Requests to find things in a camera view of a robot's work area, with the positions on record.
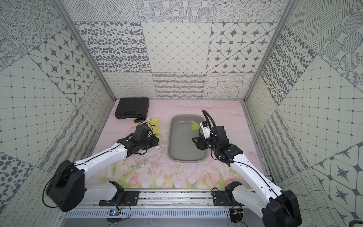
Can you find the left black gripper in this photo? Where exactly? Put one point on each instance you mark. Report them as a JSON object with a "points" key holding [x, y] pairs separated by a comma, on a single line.
{"points": [[151, 140]]}

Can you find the yellow shuttlecock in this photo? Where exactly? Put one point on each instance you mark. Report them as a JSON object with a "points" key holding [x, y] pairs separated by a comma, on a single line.
{"points": [[155, 122], [195, 126], [155, 130]]}

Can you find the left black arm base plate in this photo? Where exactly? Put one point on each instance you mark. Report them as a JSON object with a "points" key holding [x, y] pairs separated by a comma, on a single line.
{"points": [[121, 197]]}

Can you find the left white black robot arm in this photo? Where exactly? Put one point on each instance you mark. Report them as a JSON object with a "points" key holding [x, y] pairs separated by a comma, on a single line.
{"points": [[67, 187]]}

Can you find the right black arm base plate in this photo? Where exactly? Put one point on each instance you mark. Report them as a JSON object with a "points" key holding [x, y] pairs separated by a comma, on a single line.
{"points": [[225, 197]]}

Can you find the small green circuit board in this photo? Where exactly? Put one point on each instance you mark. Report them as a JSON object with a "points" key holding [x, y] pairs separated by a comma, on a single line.
{"points": [[114, 213]]}

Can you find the white perforated cable duct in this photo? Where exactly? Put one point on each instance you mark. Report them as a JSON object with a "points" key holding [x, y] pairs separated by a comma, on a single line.
{"points": [[152, 213]]}

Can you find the aluminium mounting rail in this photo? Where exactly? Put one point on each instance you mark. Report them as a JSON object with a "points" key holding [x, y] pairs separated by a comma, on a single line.
{"points": [[170, 197]]}

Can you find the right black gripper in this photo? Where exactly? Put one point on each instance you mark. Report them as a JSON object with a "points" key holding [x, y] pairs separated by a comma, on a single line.
{"points": [[200, 143]]}

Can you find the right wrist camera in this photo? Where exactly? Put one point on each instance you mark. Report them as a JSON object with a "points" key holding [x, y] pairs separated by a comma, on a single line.
{"points": [[205, 126]]}

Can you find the black plastic tool case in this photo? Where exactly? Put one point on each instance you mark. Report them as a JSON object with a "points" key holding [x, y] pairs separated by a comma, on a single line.
{"points": [[132, 107]]}

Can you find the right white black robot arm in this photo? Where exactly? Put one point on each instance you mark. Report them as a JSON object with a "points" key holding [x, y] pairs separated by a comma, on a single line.
{"points": [[276, 207]]}

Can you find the grey plastic storage box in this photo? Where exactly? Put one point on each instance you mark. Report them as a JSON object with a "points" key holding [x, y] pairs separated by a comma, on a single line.
{"points": [[181, 148]]}

